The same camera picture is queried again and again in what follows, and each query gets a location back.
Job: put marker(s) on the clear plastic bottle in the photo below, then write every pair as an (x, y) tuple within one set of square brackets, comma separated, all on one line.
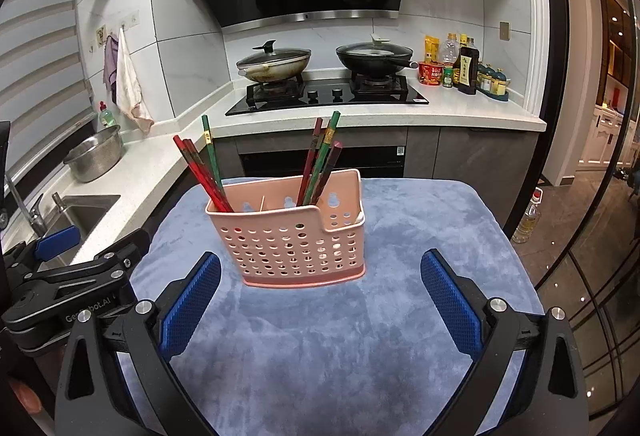
[(449, 50)]

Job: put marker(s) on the dark soy sauce bottle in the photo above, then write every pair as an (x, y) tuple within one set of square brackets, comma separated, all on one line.
[(465, 68)]

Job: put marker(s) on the red instant noodle cup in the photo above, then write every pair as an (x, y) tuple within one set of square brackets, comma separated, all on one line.
[(430, 73)]

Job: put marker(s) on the stainless steel sink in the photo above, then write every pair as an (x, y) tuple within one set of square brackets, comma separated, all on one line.
[(83, 212)]

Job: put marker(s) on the window roller blind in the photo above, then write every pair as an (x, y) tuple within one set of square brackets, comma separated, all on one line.
[(43, 88)]

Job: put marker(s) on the lidded wok with handle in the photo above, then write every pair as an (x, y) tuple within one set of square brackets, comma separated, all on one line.
[(270, 64)]

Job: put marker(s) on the pink perforated utensil basket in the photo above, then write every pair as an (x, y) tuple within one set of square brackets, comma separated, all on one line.
[(277, 245)]

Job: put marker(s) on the purple hanging cloth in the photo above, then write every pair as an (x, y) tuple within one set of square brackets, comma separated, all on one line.
[(110, 65)]

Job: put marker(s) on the person's left hand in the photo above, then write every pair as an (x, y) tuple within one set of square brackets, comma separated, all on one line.
[(27, 397)]

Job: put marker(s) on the yellow seasoning packet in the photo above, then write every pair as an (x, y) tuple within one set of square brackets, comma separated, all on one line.
[(431, 49)]

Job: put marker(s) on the blue-grey fleece mat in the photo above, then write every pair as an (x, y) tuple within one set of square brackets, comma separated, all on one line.
[(366, 357)]

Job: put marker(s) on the black frying pan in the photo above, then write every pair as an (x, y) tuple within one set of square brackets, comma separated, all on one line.
[(376, 59)]

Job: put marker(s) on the small green-capped jar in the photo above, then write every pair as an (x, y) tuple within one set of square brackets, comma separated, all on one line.
[(447, 77)]

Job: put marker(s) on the stainless steel bowl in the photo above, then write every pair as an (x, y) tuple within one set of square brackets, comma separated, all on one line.
[(96, 155)]

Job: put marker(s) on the grey lower cabinets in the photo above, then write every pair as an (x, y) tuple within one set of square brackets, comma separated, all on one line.
[(493, 162)]

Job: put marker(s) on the oil bottle on floor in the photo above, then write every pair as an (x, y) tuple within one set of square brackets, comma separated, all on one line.
[(529, 219)]

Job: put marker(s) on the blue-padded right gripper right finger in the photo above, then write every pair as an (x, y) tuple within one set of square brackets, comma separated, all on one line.
[(462, 319)]

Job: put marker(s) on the dark maroon chopstick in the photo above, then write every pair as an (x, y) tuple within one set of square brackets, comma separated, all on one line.
[(327, 169)]

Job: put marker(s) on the green chopstick with yellow band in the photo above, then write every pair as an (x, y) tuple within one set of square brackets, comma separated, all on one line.
[(211, 152)]

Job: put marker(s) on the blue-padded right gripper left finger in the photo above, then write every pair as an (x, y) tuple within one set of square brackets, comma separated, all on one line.
[(183, 303)]

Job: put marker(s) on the white hanging towel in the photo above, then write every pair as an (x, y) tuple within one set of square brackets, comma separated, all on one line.
[(129, 97)]

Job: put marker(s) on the teal condiment jar set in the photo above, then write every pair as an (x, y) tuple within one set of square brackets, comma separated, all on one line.
[(492, 83)]

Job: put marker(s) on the dark red patterned chopstick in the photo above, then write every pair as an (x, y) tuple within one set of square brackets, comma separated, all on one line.
[(311, 153)]

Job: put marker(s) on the green dish soap bottle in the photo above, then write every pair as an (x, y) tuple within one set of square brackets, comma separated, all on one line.
[(106, 117)]

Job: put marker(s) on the black gas cooktop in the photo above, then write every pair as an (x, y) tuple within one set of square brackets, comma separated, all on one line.
[(298, 93)]

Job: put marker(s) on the brown wall switch plate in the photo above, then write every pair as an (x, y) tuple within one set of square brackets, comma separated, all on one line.
[(504, 31)]

